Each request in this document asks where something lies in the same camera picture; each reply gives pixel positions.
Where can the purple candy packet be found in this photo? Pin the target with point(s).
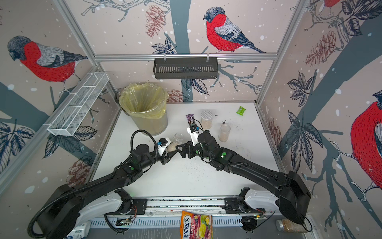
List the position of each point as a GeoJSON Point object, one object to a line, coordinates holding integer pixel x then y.
{"type": "Point", "coordinates": [191, 120]}

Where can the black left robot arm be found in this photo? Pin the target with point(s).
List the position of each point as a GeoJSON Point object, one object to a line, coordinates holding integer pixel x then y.
{"type": "Point", "coordinates": [59, 214]}

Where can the white blue-lid container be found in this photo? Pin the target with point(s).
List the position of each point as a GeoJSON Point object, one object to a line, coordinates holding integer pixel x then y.
{"type": "Point", "coordinates": [80, 232]}

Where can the wide jar patterned lid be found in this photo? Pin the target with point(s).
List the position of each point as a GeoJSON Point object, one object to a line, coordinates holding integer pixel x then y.
{"type": "Point", "coordinates": [206, 119]}

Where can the grain-filled jar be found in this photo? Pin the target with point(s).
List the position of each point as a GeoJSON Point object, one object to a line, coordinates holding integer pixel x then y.
{"type": "Point", "coordinates": [288, 226]}

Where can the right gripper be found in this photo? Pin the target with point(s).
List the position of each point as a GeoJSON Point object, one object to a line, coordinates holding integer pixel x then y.
{"type": "Point", "coordinates": [186, 146]}

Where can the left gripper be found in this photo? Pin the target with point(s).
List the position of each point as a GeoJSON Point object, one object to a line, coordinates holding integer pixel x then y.
{"type": "Point", "coordinates": [166, 159]}

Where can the white wire shelf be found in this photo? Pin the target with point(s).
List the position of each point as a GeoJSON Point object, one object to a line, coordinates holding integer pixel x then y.
{"type": "Point", "coordinates": [80, 102]}

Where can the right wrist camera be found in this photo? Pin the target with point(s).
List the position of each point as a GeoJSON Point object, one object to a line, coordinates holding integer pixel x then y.
{"type": "Point", "coordinates": [193, 131]}

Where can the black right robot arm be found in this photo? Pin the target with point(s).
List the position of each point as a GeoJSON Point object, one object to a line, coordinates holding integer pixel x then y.
{"type": "Point", "coordinates": [293, 196]}

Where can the Fox's candy bag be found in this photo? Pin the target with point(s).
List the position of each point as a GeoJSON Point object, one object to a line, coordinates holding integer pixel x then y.
{"type": "Point", "coordinates": [196, 226]}

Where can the green snack packet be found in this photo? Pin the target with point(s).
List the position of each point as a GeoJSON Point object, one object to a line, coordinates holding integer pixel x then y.
{"type": "Point", "coordinates": [241, 111]}

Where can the black hanging basket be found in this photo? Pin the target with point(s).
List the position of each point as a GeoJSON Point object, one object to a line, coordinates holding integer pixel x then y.
{"type": "Point", "coordinates": [185, 68]}

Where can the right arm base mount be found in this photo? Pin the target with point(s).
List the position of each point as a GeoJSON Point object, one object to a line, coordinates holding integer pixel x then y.
{"type": "Point", "coordinates": [237, 205]}

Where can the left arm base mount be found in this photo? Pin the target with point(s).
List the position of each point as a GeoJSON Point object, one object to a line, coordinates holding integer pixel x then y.
{"type": "Point", "coordinates": [128, 205]}

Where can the bin with yellow bag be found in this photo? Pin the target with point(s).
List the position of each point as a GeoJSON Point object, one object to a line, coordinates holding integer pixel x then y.
{"type": "Point", "coordinates": [146, 104]}

